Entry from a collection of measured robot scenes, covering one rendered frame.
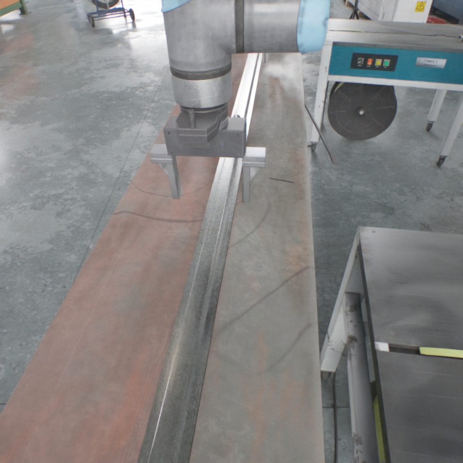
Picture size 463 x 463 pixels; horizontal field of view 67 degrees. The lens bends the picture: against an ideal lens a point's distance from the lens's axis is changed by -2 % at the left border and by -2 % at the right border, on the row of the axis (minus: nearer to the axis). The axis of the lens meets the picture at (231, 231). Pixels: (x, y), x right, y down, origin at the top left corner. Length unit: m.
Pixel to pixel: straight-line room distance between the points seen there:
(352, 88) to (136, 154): 1.55
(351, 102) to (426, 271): 1.92
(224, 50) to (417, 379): 0.59
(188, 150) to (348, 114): 2.14
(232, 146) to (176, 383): 0.37
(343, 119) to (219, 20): 2.23
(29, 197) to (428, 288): 2.29
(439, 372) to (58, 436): 0.59
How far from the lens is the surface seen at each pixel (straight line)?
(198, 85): 0.53
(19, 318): 1.86
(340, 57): 2.37
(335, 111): 2.66
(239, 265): 0.68
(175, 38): 0.53
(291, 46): 0.53
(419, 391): 0.69
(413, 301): 0.78
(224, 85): 0.55
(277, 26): 0.51
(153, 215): 0.82
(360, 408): 0.85
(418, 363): 0.71
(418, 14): 4.60
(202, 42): 0.51
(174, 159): 0.65
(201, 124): 0.52
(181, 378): 0.54
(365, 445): 0.83
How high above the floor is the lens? 1.31
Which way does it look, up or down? 43 degrees down
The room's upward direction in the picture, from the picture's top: 2 degrees counter-clockwise
